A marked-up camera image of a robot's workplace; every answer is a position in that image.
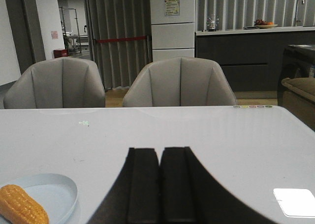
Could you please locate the light blue round plate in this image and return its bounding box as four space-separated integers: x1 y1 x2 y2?
0 173 78 224

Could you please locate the metal kitchen faucet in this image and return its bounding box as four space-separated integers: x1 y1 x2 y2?
292 0 305 27

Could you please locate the tan cushioned seat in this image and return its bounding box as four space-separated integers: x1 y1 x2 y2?
282 78 315 130

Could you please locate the dark side table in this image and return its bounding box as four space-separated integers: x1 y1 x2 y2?
277 44 315 106

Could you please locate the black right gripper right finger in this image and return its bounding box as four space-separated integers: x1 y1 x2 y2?
160 147 273 224

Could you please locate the orange toy corn cob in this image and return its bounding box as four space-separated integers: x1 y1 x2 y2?
0 185 49 224

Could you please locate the red trash bin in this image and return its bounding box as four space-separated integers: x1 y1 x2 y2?
53 49 69 59

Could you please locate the left grey upholstered chair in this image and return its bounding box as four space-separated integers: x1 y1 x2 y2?
3 57 105 109

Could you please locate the fruit bowl on counter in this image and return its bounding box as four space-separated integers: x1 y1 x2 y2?
253 19 278 29

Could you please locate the red barrier belt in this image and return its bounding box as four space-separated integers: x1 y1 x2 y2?
95 35 149 43

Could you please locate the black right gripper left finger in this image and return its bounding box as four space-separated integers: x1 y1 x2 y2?
88 148 159 224

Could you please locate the grey upholstered chair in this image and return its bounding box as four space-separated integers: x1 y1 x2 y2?
3 57 105 109
123 57 237 107

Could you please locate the dark kitchen counter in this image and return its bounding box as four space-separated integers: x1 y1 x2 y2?
195 27 315 92

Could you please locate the white refrigerator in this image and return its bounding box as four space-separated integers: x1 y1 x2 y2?
150 0 195 62

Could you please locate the right grey upholstered chair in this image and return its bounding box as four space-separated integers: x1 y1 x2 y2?
123 57 237 107

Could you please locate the metal shelving rack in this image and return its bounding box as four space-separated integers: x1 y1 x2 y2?
59 6 88 54

